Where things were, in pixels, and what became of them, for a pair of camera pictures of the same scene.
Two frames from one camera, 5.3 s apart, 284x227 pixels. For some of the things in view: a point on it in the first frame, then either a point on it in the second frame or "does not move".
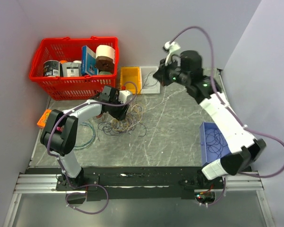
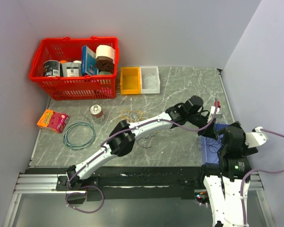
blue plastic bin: x=213 y=145 does not move
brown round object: x=104 y=64 does not move
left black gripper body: x=118 y=111 to x=198 y=121
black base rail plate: x=137 y=183 does not move
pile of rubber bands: x=126 y=126 to x=133 y=116
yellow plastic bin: x=131 y=77 does not move
